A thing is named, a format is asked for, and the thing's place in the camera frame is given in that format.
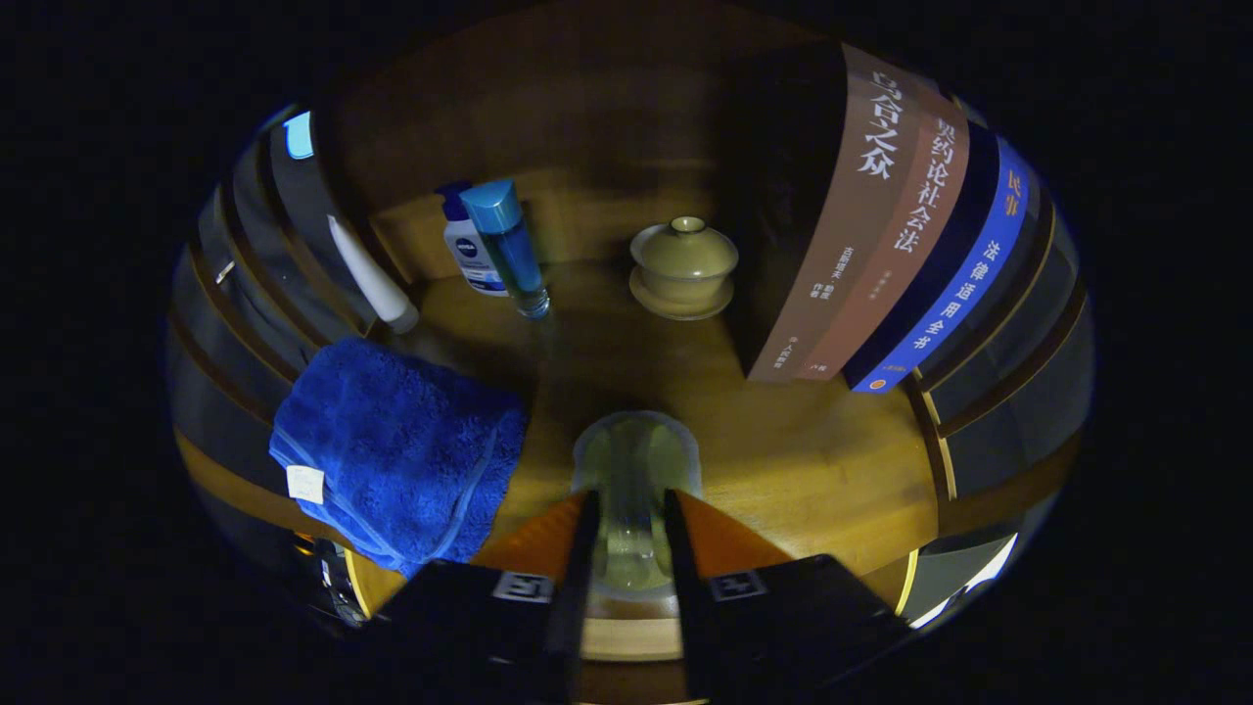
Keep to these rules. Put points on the black floor device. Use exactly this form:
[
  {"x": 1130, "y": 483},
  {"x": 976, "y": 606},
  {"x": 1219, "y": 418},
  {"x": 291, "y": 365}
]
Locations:
[{"x": 338, "y": 587}]

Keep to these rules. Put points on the white tube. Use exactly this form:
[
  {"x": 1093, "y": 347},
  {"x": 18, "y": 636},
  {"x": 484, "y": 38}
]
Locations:
[{"x": 377, "y": 284}]

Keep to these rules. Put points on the beige lidded teacup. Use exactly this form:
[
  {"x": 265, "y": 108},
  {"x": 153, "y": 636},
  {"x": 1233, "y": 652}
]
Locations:
[{"x": 683, "y": 259}]

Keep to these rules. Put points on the pale green soap dish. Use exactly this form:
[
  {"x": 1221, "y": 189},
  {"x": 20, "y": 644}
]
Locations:
[{"x": 634, "y": 460}]

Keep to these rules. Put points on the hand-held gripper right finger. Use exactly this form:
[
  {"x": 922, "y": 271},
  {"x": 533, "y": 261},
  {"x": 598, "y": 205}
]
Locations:
[{"x": 685, "y": 607}]

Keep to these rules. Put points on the blue towel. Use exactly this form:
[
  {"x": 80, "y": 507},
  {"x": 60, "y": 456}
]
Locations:
[{"x": 392, "y": 441}]

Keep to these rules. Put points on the dark brown book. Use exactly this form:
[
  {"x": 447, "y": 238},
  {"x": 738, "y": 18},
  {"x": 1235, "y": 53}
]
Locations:
[{"x": 832, "y": 255}]

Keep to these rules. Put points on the small metal clip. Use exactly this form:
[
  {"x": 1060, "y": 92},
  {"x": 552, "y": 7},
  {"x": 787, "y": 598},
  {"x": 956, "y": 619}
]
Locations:
[{"x": 224, "y": 271}]

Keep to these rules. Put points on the wooden cabinet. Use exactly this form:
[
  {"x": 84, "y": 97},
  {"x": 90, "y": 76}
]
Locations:
[{"x": 587, "y": 117}]

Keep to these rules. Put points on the blue book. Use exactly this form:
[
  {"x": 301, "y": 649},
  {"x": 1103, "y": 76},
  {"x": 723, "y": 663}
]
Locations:
[{"x": 964, "y": 284}]

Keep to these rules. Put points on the white lotion bottle blue cap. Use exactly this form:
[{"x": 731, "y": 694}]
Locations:
[{"x": 472, "y": 253}]

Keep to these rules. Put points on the reddish brown book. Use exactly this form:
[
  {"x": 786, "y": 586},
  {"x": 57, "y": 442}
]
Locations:
[{"x": 901, "y": 245}]

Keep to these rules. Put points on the wooden countertop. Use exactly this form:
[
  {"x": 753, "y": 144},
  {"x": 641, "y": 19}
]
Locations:
[{"x": 783, "y": 460}]

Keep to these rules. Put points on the teal blue bottle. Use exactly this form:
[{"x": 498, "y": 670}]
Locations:
[{"x": 509, "y": 245}]

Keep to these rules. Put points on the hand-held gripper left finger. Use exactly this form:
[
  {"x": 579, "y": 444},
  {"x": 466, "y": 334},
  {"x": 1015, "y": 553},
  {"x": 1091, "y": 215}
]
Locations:
[{"x": 568, "y": 627}]

